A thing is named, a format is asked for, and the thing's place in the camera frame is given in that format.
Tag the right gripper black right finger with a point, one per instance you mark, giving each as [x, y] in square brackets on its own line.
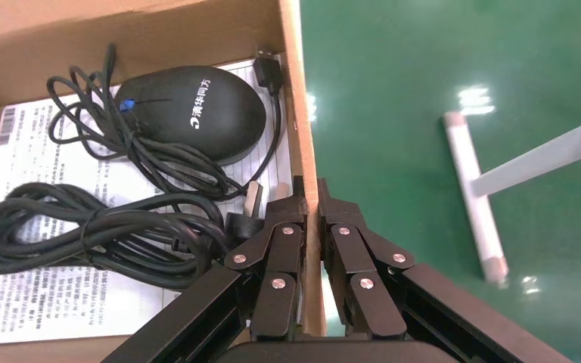
[355, 265]

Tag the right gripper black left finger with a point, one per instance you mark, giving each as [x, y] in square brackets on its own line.
[275, 260]

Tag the brown cardboard storage box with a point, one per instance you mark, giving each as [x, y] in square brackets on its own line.
[120, 30]

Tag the white metal stand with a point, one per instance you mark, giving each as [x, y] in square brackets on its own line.
[471, 200]

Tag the white printed instruction sheet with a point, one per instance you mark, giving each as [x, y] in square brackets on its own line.
[45, 310]

